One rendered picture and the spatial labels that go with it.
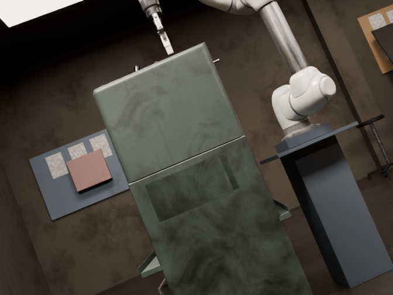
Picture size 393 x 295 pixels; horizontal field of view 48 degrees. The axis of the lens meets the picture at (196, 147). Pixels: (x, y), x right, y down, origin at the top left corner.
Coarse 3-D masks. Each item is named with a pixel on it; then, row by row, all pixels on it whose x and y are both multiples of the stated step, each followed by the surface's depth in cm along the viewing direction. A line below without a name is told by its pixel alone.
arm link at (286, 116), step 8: (280, 88) 236; (288, 88) 234; (272, 96) 241; (280, 96) 234; (288, 96) 230; (272, 104) 242; (280, 104) 234; (288, 104) 229; (280, 112) 236; (288, 112) 231; (280, 120) 238; (288, 120) 234; (296, 120) 233; (304, 120) 233
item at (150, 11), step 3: (153, 6) 211; (156, 6) 212; (159, 6) 214; (147, 9) 212; (150, 9) 211; (153, 9) 211; (156, 9) 211; (159, 9) 212; (147, 12) 212; (150, 12) 211; (153, 12) 211; (156, 12) 211; (159, 12) 212; (147, 15) 213; (150, 15) 212; (159, 15) 216; (150, 18) 215
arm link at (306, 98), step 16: (256, 0) 222; (272, 0) 221; (272, 16) 221; (272, 32) 223; (288, 32) 221; (288, 48) 220; (288, 64) 222; (304, 64) 220; (304, 80) 216; (320, 80) 212; (304, 96) 218; (320, 96) 212; (304, 112) 225
